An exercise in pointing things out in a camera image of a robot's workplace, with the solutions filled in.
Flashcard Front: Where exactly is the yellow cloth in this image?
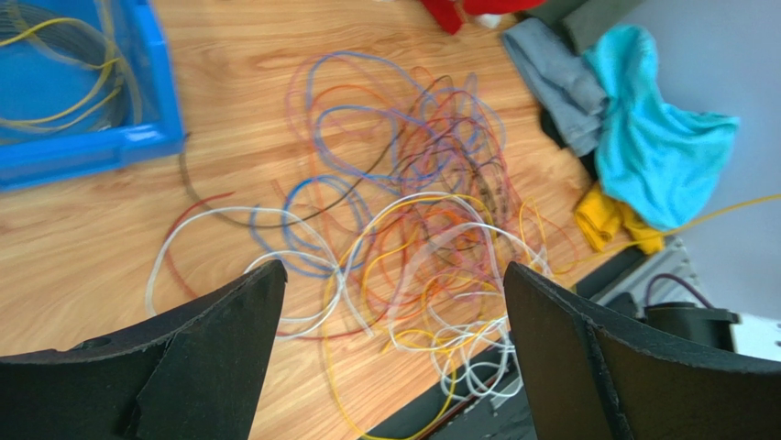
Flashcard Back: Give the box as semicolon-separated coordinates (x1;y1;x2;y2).
574;182;666;255

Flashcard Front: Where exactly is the tangled coloured cable pile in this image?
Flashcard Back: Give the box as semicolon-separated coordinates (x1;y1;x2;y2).
145;50;581;440

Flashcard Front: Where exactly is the grey coiled cable right bin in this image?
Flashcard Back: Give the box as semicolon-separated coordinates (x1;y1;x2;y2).
0;3;132;132

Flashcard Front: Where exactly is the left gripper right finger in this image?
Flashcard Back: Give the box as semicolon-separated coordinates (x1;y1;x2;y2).
503;262;780;439

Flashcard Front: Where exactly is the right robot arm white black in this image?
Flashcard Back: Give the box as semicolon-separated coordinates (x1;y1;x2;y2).
599;292;780;361

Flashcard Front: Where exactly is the red garment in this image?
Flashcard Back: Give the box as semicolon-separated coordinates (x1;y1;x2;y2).
418;0;546;35

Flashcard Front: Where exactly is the blue double bin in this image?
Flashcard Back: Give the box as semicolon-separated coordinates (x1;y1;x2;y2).
1;1;184;192

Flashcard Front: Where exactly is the yellow cable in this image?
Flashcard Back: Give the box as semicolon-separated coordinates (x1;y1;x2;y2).
0;15;145;132

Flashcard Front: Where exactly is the grey cloth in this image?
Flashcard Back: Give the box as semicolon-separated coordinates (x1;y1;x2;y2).
500;18;609;157

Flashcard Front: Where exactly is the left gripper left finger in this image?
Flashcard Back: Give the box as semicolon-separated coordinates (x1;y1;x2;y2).
1;260;287;439

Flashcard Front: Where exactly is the olive green shirt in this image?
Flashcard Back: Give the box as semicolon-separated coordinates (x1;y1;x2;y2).
522;0;644;55

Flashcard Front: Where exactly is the cyan cloth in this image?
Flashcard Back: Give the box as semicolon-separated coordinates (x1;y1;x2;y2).
584;25;740;231

